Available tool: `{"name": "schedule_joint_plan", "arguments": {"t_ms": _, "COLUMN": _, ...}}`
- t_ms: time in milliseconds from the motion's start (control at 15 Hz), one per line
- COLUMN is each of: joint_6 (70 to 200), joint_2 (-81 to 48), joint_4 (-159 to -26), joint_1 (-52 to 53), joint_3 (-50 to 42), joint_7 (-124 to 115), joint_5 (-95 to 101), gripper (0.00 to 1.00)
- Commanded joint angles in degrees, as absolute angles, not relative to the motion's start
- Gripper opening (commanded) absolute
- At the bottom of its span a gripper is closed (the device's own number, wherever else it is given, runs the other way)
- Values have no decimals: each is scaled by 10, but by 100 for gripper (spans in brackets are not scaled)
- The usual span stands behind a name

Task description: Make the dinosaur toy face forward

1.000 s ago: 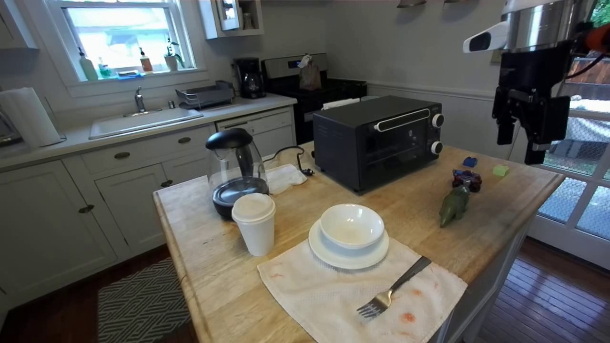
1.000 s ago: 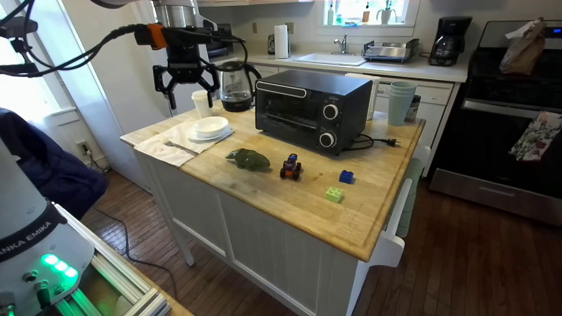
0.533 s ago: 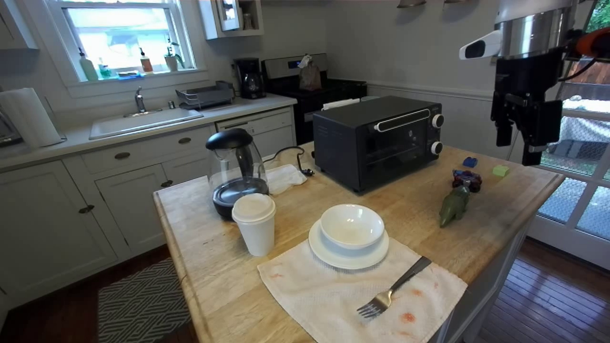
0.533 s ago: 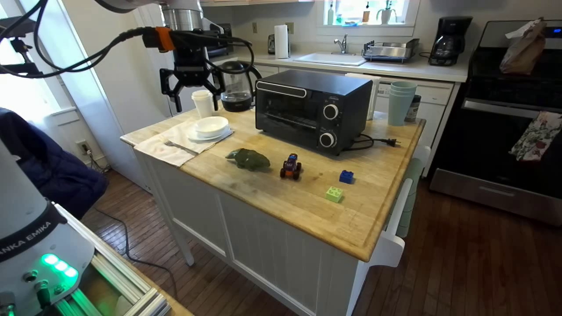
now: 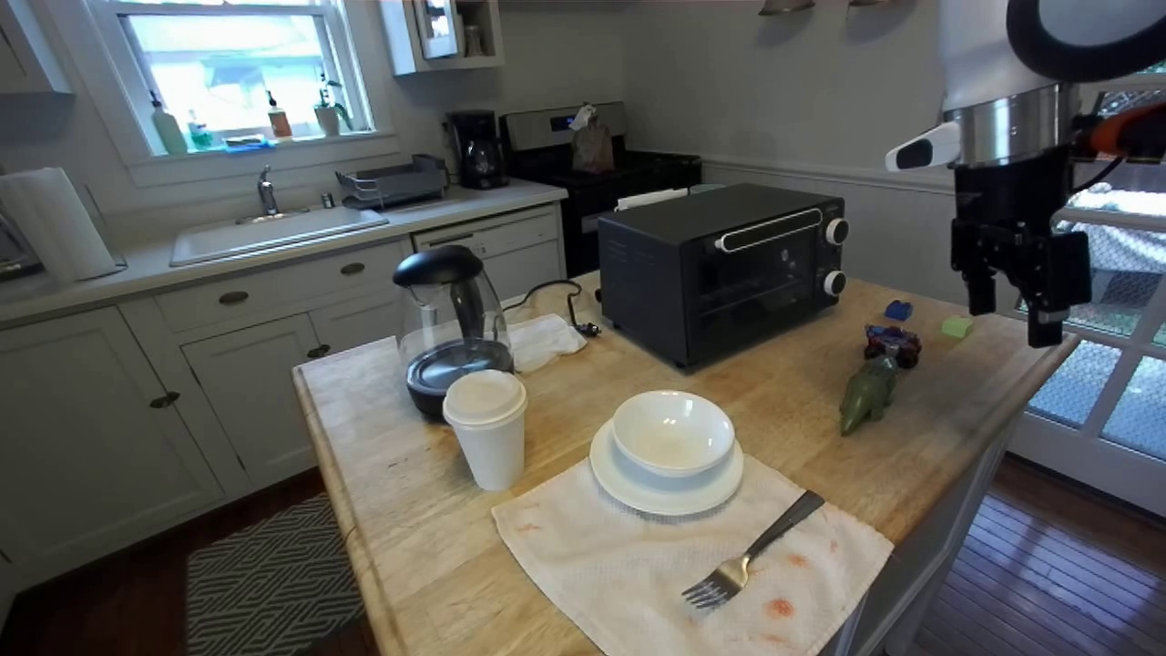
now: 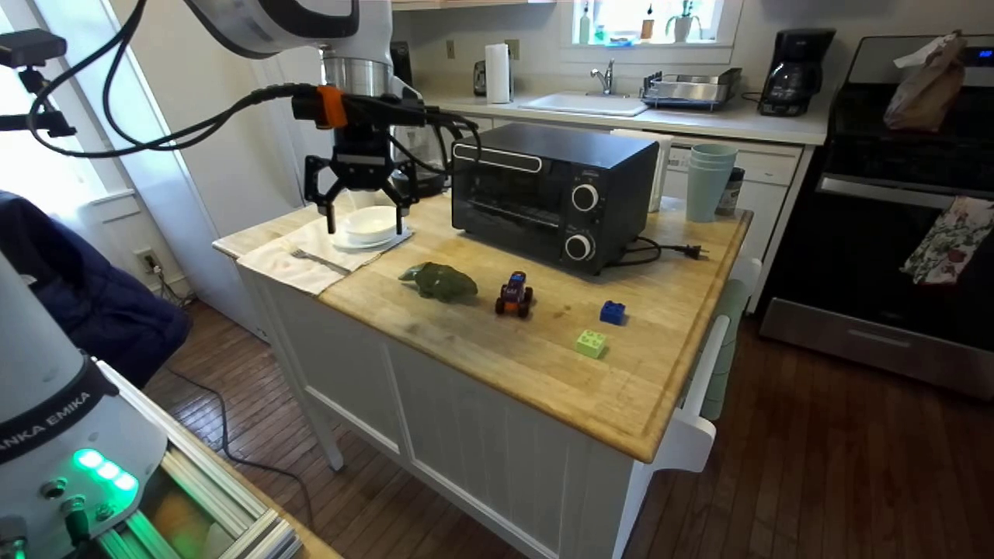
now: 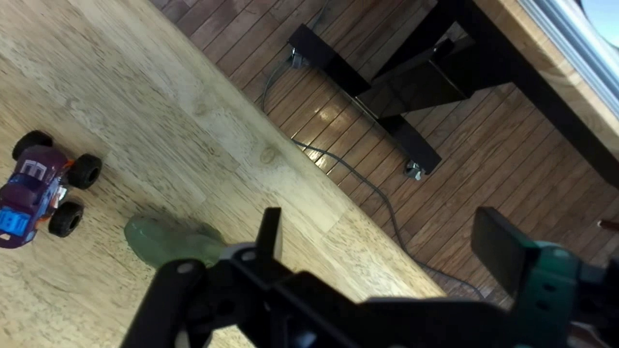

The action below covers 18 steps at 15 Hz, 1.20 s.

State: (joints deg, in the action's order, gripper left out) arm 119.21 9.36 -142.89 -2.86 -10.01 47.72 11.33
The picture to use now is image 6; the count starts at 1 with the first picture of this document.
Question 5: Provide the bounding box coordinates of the paper towel roll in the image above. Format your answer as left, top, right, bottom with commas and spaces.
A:
485, 42, 514, 105

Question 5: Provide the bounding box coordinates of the green dinosaur toy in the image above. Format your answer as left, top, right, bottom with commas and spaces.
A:
398, 262, 479, 303

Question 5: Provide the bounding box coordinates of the green towel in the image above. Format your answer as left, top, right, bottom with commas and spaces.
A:
697, 278, 751, 422

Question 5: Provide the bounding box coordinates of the dish rack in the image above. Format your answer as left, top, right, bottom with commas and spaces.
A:
640, 68, 743, 110

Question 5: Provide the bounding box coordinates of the white sink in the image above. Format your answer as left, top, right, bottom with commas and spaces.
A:
518, 91, 650, 118

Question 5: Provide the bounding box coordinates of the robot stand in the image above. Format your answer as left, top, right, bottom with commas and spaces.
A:
92, 357, 342, 559

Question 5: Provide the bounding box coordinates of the toaster oven door handle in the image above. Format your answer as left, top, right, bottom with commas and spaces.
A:
452, 143, 544, 174

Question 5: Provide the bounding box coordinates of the black toaster oven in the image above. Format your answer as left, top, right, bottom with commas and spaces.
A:
450, 122, 660, 277

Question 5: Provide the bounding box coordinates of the toaster oven door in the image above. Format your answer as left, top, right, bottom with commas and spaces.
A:
451, 143, 577, 259

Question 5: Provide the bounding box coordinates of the white plate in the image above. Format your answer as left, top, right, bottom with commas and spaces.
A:
332, 224, 405, 252

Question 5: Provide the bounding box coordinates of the stack of pale green cups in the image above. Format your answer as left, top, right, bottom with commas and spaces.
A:
685, 143, 739, 224

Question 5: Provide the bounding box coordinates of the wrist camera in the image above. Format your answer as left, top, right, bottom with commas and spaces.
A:
346, 93, 426, 127

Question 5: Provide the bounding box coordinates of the dark blue jacket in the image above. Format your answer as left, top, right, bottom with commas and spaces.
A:
0, 189, 193, 390

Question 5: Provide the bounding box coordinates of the brown paper bag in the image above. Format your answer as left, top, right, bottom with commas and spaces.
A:
883, 30, 968, 132

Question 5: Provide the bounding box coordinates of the floral dish towel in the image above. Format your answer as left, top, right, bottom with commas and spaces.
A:
900, 195, 994, 286

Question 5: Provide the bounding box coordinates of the white bowl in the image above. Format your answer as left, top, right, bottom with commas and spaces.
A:
344, 205, 399, 242

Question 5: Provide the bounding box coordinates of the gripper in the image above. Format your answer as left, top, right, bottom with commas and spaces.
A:
304, 124, 421, 236

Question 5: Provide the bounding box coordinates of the window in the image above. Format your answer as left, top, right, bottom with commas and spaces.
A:
561, 0, 744, 65

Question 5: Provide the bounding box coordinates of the black stove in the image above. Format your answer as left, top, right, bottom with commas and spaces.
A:
759, 34, 994, 401

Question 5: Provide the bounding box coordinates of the black power cable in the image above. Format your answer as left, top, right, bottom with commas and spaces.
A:
612, 236, 710, 269

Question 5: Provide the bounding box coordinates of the small black appliance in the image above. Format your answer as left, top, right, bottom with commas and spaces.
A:
389, 41, 414, 88

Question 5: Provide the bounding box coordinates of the camera on mount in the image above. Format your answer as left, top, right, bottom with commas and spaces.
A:
0, 29, 78, 140

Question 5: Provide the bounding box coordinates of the toy monster truck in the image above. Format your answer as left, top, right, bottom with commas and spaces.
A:
495, 271, 535, 318

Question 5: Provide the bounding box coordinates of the silver fork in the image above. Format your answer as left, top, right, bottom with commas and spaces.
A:
290, 248, 353, 277

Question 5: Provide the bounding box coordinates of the potted plant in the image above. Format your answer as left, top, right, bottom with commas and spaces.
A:
667, 0, 704, 44

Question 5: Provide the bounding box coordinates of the dark can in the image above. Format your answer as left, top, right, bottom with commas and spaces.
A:
715, 166, 747, 217

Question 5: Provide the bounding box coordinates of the white cloth napkin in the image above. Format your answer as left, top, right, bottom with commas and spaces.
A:
236, 211, 415, 297

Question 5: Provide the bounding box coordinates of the black coffee maker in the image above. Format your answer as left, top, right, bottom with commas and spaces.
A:
756, 28, 838, 118

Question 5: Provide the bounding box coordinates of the electric kettle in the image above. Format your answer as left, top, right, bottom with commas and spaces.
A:
388, 123, 453, 198

